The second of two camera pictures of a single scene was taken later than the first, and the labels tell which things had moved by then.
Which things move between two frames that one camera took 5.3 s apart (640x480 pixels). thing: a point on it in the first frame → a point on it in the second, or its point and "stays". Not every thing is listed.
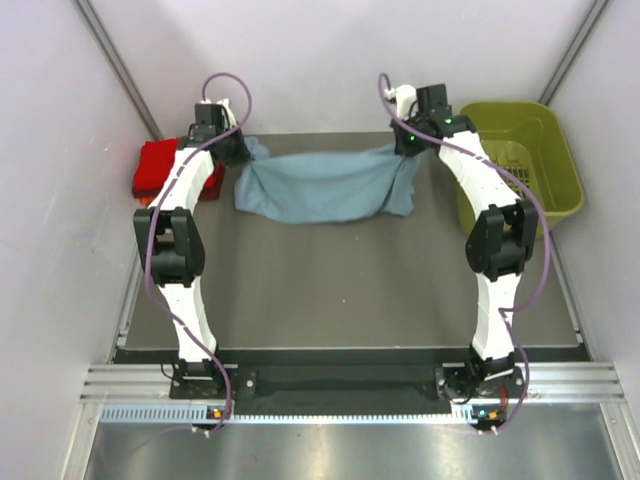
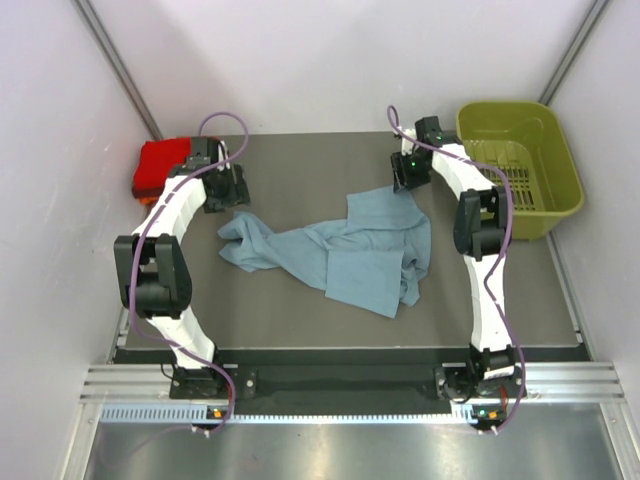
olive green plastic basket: x=526 y=137 stays
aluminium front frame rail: x=547 y=381 stays
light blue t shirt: x=309 y=187 → x=366 y=261
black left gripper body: x=234 y=152 → x=227 y=193
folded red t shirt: x=153 y=160 stays
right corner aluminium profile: x=589 y=23 stays
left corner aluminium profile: x=117 y=66 stays
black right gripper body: x=409 y=141 → x=409 y=170
